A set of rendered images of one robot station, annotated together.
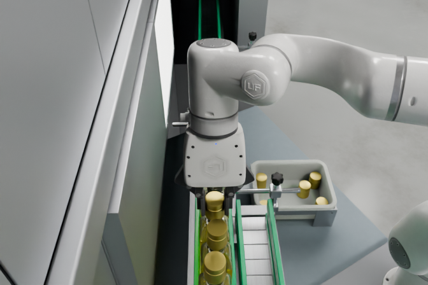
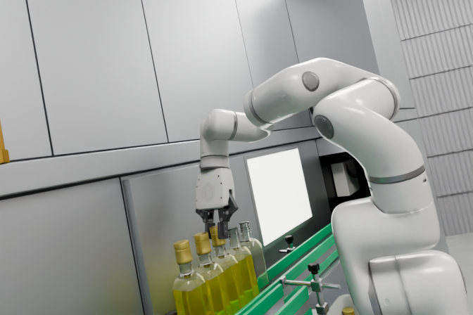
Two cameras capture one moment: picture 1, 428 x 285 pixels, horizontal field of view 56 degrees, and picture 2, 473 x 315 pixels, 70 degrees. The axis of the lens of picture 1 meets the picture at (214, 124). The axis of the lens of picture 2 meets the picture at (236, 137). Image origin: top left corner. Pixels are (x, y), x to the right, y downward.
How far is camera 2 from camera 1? 0.75 m
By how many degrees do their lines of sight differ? 58
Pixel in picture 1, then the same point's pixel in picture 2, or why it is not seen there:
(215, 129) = (205, 162)
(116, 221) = (129, 186)
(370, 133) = not seen: outside the picture
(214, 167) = (207, 192)
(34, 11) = (110, 80)
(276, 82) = (213, 116)
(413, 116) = (258, 105)
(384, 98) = (246, 102)
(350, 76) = not seen: hidden behind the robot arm
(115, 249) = (131, 214)
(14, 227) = (60, 118)
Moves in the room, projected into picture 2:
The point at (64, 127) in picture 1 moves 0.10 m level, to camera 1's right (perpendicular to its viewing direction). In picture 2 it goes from (112, 124) to (136, 114)
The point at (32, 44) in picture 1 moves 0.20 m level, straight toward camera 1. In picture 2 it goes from (104, 86) to (43, 69)
